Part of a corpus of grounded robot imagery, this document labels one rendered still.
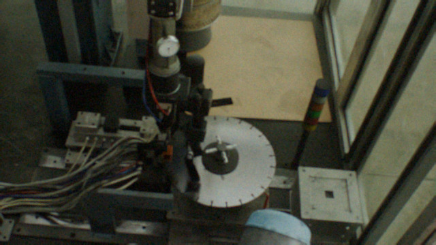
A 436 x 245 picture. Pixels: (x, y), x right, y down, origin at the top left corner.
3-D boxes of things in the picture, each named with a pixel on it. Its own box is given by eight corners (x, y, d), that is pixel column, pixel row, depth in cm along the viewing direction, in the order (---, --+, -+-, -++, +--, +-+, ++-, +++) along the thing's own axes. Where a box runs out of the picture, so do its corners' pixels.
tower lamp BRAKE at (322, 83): (328, 86, 141) (330, 79, 139) (329, 97, 138) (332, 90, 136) (313, 84, 141) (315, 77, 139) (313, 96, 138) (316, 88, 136)
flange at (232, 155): (195, 148, 145) (196, 143, 143) (229, 139, 149) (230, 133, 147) (210, 177, 139) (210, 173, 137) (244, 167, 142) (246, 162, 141)
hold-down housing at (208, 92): (209, 132, 134) (214, 81, 119) (204, 145, 131) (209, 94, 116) (189, 128, 134) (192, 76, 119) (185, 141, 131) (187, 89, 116)
